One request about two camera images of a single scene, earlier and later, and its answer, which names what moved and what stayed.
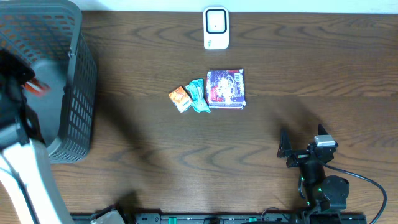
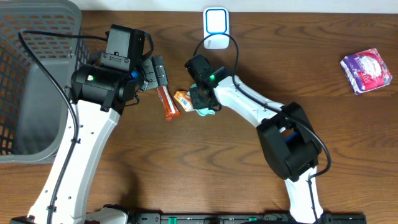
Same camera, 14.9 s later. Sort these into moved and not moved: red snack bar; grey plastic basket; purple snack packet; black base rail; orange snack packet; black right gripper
Moved: purple snack packet; red snack bar; black right gripper
Not moved: orange snack packet; black base rail; grey plastic basket
